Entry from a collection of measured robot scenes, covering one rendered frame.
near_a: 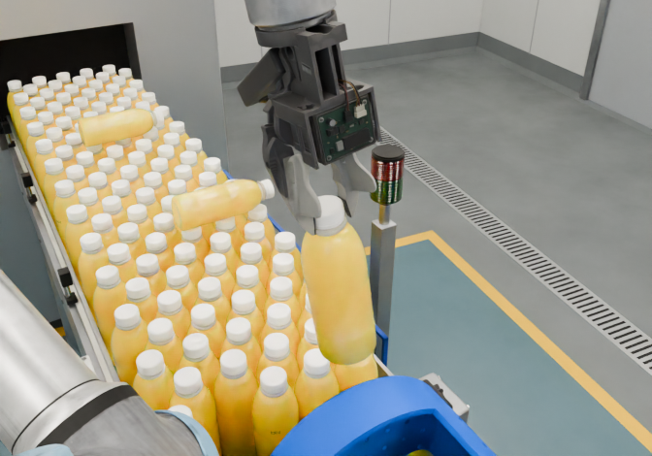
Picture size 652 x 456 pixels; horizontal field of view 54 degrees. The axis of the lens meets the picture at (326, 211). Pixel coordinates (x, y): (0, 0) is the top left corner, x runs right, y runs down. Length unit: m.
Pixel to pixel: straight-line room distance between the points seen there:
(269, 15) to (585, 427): 2.14
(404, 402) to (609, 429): 1.81
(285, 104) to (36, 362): 0.30
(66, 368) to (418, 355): 2.10
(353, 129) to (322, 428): 0.34
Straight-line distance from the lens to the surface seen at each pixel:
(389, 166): 1.19
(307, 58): 0.53
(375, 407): 0.74
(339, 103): 0.54
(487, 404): 2.46
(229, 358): 0.99
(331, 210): 0.64
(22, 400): 0.57
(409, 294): 2.87
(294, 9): 0.53
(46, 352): 0.59
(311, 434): 0.74
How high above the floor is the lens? 1.79
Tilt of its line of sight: 31 degrees down
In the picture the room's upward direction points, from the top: straight up
